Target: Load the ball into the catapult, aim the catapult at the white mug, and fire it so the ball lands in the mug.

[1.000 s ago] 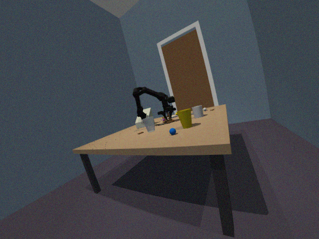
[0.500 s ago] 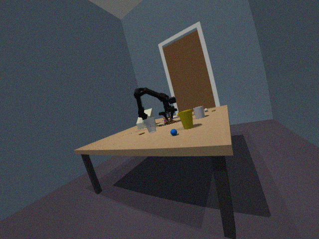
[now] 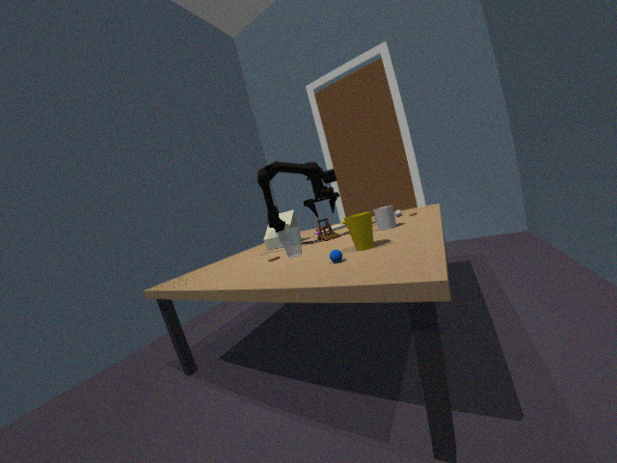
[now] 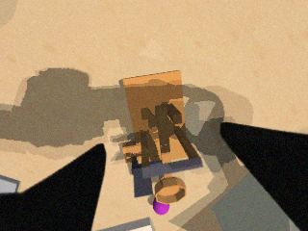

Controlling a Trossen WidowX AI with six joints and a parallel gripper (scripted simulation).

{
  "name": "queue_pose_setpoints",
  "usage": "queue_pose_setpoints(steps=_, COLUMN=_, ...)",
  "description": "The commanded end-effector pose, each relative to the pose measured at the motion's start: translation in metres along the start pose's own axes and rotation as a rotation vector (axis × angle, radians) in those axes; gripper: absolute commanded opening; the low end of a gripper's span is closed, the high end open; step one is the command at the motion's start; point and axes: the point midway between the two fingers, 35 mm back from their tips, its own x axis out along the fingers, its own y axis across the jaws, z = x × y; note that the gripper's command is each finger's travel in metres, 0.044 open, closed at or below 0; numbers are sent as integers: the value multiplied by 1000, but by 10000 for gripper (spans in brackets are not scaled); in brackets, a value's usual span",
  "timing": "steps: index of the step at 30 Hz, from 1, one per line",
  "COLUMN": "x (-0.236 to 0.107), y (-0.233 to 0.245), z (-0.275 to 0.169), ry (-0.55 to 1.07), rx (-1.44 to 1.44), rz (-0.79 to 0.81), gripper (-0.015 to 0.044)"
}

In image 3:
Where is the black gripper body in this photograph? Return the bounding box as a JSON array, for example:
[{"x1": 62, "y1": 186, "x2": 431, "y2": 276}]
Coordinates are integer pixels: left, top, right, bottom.
[{"x1": 304, "y1": 184, "x2": 339, "y2": 206}]

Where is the blue ball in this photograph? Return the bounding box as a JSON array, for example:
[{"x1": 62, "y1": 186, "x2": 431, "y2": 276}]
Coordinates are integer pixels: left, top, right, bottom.
[{"x1": 330, "y1": 250, "x2": 342, "y2": 262}]

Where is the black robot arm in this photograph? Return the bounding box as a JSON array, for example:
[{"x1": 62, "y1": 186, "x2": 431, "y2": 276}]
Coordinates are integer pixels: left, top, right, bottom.
[{"x1": 258, "y1": 161, "x2": 336, "y2": 232}]

